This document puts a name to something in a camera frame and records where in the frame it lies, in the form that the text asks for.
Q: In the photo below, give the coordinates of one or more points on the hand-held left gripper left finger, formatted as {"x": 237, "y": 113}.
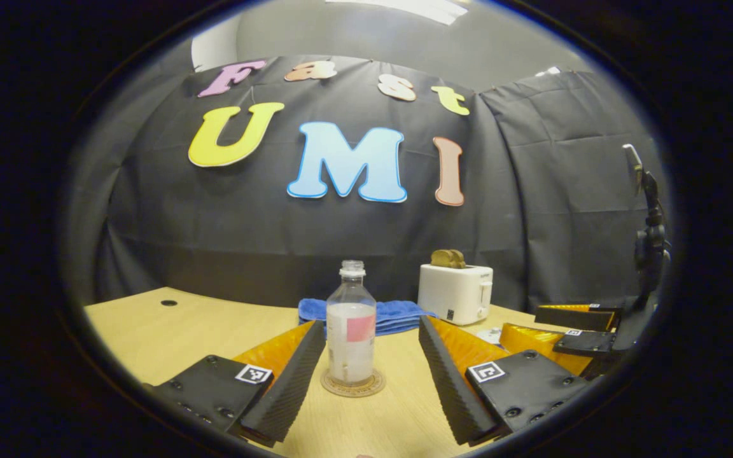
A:
{"x": 290, "y": 388}

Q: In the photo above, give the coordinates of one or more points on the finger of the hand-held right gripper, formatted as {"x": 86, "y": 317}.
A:
{"x": 586, "y": 342}
{"x": 573, "y": 318}

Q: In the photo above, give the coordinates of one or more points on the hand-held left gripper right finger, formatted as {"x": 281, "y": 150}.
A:
{"x": 446, "y": 388}

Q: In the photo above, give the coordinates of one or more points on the round wooden coaster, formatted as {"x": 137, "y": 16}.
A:
{"x": 335, "y": 387}

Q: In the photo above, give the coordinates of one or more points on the clear plastic water bottle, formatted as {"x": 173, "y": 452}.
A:
{"x": 351, "y": 331}

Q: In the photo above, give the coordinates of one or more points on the phone on tripod stand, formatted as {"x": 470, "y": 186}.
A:
{"x": 649, "y": 238}

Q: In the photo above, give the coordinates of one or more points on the folded blue towel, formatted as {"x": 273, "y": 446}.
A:
{"x": 398, "y": 315}

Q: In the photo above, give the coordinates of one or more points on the white toaster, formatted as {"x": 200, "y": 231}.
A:
{"x": 455, "y": 292}

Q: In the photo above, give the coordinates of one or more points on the brown bread slice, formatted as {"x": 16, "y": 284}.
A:
{"x": 441, "y": 259}
{"x": 459, "y": 259}

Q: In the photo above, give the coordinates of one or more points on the black backdrop cloth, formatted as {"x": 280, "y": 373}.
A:
{"x": 245, "y": 222}

